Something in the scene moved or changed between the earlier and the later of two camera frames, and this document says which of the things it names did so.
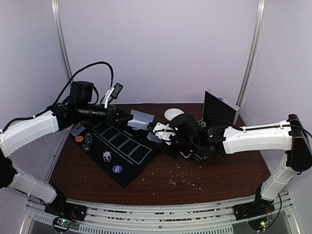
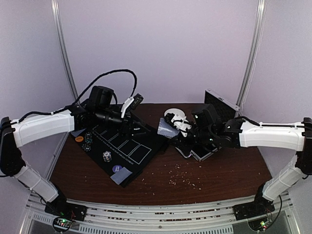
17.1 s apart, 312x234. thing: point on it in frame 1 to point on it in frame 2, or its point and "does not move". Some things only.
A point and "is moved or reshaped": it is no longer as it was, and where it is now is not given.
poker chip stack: x=107 y=156 does not move
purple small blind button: x=117 y=168 does not move
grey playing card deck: x=152 y=136 is moved or reshaped
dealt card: x=77 y=129 does not move
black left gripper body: x=109 y=114 to x=125 y=130
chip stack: x=86 y=147 does not move
